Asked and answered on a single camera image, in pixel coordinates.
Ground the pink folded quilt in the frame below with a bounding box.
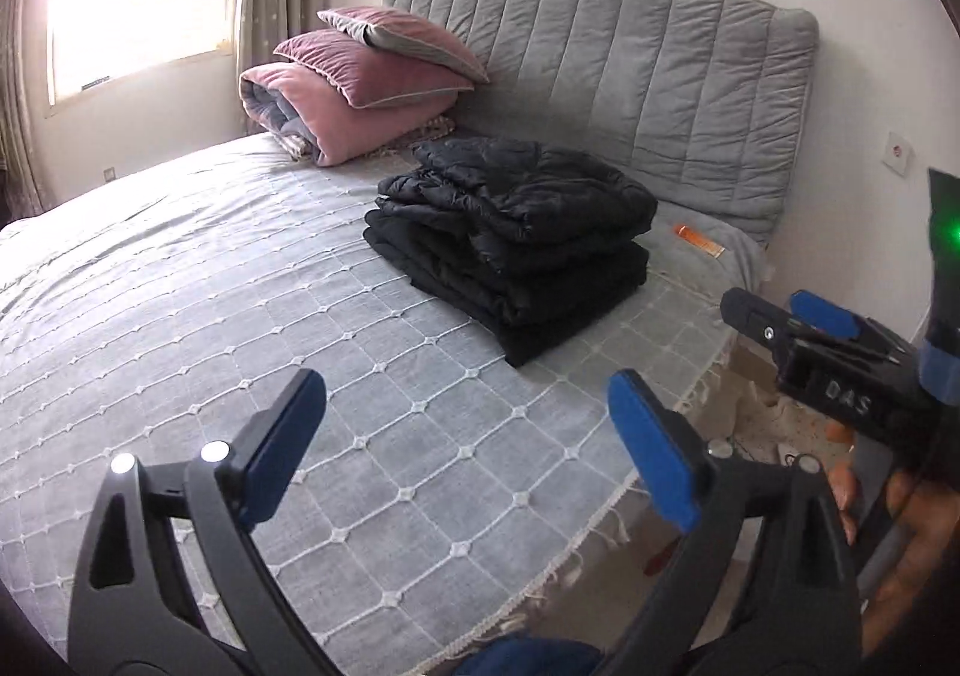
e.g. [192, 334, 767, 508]
[238, 62, 460, 168]

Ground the large pink velvet pillow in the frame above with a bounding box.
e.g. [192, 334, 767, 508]
[272, 31, 476, 110]

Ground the white wall socket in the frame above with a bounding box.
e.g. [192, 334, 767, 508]
[880, 131, 917, 176]

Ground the blue cloth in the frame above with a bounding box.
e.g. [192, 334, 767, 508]
[448, 635, 605, 676]

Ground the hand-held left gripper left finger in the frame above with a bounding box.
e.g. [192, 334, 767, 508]
[67, 368, 327, 676]

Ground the orange tube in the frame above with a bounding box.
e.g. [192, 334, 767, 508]
[673, 223, 728, 261]

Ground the black folded clothes stack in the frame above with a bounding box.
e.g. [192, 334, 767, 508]
[363, 211, 650, 369]

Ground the small pink grey pillow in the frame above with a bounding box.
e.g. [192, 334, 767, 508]
[316, 5, 492, 84]

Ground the person's right hand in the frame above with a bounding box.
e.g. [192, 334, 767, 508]
[831, 454, 960, 662]

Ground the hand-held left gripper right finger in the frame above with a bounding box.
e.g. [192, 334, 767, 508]
[600, 368, 860, 676]

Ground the bright window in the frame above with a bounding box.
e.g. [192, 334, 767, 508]
[46, 0, 235, 108]

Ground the grey checked bedspread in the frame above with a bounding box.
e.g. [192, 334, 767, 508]
[0, 131, 775, 676]

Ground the grey padded headboard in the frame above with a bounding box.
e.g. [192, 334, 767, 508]
[381, 0, 820, 248]

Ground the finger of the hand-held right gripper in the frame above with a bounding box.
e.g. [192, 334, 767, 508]
[720, 286, 800, 351]
[787, 290, 917, 363]

